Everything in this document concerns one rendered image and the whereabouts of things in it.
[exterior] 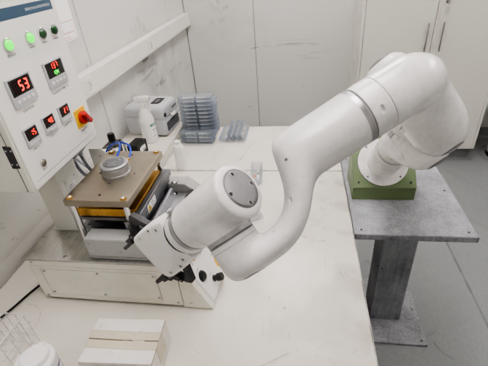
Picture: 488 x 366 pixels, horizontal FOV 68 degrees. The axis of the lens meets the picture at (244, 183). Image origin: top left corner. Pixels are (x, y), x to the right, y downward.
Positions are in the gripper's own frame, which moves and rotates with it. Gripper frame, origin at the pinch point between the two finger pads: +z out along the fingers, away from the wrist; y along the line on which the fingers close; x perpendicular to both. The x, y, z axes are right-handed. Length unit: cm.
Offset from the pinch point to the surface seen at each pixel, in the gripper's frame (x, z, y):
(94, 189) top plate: 16.0, 23.1, -21.6
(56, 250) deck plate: 6.5, 44.8, -17.2
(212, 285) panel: 24.1, 25.3, 21.0
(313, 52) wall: 279, 53, -22
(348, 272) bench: 48, 2, 47
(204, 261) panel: 27.0, 24.1, 14.2
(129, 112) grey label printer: 98, 82, -57
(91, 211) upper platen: 13.9, 28.3, -18.1
